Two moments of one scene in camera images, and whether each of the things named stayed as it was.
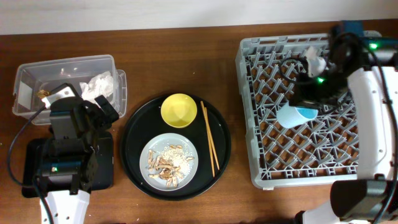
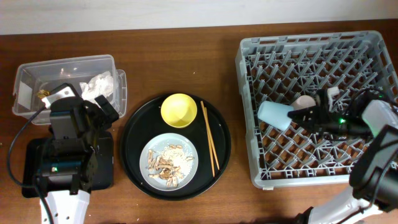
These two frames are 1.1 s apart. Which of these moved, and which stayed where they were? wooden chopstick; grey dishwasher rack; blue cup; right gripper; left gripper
Moved: right gripper; blue cup
Stayed: grey dishwasher rack; wooden chopstick; left gripper
